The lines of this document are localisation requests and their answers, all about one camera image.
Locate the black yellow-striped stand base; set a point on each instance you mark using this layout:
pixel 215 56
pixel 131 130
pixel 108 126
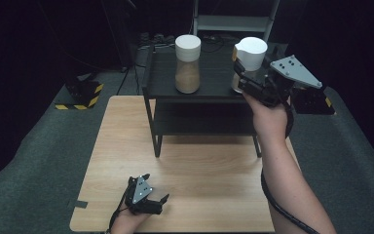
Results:
pixel 313 102
pixel 84 92

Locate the black power strip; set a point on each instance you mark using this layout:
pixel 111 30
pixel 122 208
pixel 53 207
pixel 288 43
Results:
pixel 157 39

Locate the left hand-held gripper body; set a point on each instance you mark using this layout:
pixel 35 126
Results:
pixel 141 198

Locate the person's left hand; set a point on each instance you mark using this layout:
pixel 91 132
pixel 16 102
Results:
pixel 125 224

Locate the white metal shelf frame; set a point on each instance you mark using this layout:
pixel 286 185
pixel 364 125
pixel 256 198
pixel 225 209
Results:
pixel 230 23

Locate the brown powder glass jar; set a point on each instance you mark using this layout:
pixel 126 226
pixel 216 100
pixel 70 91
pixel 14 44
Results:
pixel 187 78

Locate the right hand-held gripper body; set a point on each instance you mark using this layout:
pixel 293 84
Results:
pixel 282 84

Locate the black two-tier rack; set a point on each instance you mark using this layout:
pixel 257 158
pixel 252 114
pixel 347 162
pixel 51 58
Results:
pixel 207 120

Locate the person's right hand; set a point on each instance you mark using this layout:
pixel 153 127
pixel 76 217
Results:
pixel 268 120

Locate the dark tape strip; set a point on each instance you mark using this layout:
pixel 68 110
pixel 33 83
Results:
pixel 81 204

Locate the white cup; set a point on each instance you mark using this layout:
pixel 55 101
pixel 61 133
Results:
pixel 251 52

